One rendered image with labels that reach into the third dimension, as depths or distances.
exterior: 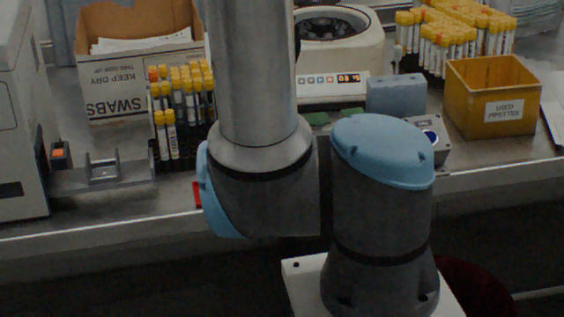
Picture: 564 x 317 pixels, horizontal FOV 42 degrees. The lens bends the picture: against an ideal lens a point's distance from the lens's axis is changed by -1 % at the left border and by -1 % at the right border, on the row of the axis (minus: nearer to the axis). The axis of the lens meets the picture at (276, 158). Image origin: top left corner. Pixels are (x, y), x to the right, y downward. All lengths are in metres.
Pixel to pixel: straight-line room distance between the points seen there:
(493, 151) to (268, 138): 0.63
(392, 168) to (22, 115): 0.57
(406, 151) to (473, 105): 0.52
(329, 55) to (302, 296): 0.61
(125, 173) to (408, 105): 0.50
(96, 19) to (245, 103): 0.96
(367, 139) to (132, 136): 0.67
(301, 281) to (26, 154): 0.45
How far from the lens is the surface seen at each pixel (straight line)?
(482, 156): 1.30
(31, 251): 1.20
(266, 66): 0.71
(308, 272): 0.99
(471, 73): 1.43
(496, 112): 1.33
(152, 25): 1.67
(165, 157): 1.26
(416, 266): 0.89
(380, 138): 0.82
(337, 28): 1.54
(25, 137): 1.14
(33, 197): 1.19
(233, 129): 0.77
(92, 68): 1.41
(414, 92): 1.32
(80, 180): 1.22
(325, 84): 1.43
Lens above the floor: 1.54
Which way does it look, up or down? 31 degrees down
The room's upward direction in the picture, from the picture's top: 3 degrees counter-clockwise
